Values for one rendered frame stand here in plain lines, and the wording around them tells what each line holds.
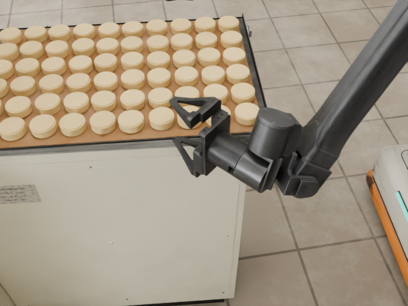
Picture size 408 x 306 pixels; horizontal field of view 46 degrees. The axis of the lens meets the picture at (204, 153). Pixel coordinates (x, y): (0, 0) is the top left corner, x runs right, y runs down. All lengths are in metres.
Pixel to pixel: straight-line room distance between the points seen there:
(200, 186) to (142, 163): 0.16
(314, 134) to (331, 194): 1.28
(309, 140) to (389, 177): 1.09
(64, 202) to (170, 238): 0.30
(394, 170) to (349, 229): 0.30
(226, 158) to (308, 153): 0.13
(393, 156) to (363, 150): 0.39
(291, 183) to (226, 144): 0.12
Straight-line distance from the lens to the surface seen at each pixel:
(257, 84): 1.05
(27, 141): 0.98
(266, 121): 0.70
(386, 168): 1.85
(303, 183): 0.76
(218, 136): 0.77
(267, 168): 0.74
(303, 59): 2.64
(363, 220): 1.99
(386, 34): 0.74
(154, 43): 1.13
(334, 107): 0.75
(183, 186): 1.10
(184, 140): 0.87
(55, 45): 1.17
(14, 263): 1.43
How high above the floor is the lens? 1.58
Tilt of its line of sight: 49 degrees down
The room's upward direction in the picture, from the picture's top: straight up
